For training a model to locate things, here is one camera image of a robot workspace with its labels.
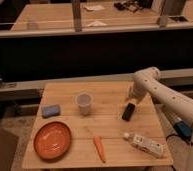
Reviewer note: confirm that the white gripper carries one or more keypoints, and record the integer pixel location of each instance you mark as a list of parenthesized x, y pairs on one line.
[(135, 94)]

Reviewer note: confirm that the black eraser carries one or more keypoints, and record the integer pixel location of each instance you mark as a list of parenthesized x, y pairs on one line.
[(128, 111)]

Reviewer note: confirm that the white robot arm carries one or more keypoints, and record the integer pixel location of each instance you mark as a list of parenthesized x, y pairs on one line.
[(147, 81)]

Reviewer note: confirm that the clear plastic bottle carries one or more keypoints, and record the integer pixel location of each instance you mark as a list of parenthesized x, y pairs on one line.
[(145, 144)]

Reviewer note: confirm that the orange carrot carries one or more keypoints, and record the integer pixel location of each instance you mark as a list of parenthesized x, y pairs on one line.
[(99, 147)]

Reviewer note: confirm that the crumpled white tissue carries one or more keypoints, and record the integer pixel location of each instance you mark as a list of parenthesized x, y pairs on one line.
[(96, 24)]

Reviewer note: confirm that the black tool pile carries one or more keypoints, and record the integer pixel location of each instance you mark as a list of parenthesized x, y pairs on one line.
[(130, 5)]

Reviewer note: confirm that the blue sponge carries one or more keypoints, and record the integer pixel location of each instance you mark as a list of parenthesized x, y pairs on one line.
[(49, 111)]

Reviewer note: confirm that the white paper sheet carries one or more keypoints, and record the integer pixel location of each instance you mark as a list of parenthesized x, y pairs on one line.
[(94, 8)]

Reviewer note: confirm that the orange plate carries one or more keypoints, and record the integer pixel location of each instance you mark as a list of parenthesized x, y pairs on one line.
[(52, 140)]

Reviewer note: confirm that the brown cardboard box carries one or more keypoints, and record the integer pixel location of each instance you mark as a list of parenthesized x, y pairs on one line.
[(8, 145)]

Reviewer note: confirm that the blue black cable connector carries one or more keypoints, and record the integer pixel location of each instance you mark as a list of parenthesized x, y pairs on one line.
[(181, 130)]

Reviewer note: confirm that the grey right metal post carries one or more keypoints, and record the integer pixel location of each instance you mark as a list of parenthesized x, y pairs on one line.
[(165, 11)]

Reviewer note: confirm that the grey metal post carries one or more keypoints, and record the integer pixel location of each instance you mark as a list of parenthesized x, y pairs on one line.
[(76, 15), (165, 11)]

